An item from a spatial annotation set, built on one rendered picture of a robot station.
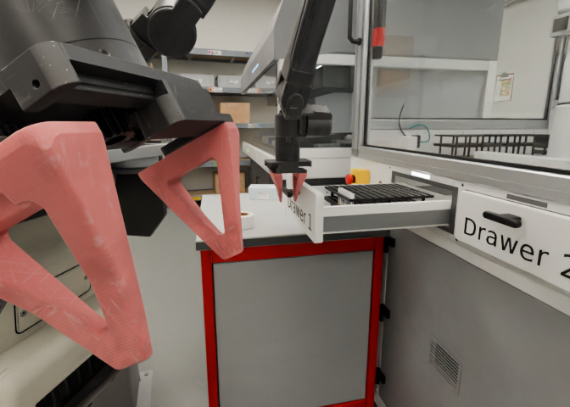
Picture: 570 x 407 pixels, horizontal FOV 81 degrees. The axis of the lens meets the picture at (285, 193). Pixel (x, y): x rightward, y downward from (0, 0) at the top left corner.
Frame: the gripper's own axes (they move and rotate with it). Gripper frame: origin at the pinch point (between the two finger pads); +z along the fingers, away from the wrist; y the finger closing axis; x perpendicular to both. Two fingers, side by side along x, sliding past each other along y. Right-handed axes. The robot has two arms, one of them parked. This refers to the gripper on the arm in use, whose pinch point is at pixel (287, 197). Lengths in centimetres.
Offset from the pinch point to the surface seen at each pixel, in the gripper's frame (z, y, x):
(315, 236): 5.9, 3.4, -11.4
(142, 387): 88, -50, 50
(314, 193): -3.1, 3.5, -10.1
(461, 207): 0.5, 35.4, -15.5
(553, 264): 4, 35, -37
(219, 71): -84, -2, 422
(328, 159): 2, 40, 83
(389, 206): 0.9, 21.5, -9.6
